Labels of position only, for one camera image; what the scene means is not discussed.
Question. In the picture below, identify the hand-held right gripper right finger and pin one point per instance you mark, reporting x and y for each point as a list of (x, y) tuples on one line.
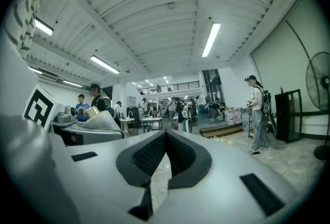
[(219, 171)]

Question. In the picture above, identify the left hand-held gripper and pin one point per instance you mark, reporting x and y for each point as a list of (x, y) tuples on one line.
[(38, 106)]

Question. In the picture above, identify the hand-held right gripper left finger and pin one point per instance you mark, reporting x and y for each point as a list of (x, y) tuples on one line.
[(103, 166)]

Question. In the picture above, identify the round ceiling smoke detector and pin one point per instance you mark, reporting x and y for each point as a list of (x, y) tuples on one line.
[(171, 5)]

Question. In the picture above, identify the black power adapter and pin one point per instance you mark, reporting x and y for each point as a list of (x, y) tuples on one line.
[(254, 152)]

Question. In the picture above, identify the white work table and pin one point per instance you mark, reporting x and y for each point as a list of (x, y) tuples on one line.
[(152, 120), (126, 121)]

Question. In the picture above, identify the white ceiling tube light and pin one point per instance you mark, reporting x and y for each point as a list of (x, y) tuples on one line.
[(211, 39), (35, 70), (43, 26), (72, 83), (104, 64)]

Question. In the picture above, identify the black standing fan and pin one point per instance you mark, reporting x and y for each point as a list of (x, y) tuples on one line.
[(319, 81)]

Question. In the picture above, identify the stack of water bottle packs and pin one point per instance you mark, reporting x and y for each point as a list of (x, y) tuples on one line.
[(233, 115)]

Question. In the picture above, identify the black balcony railing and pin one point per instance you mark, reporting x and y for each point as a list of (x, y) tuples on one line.
[(170, 86)]

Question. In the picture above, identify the person's striped shirt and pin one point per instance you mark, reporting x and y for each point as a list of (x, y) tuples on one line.
[(24, 24)]

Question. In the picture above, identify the black glass cabinet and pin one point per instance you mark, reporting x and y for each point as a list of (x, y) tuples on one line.
[(287, 117)]

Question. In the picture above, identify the low wooden platform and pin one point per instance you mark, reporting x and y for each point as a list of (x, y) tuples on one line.
[(221, 130)]

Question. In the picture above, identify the black tall appliance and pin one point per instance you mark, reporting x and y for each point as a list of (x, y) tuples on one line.
[(134, 117)]

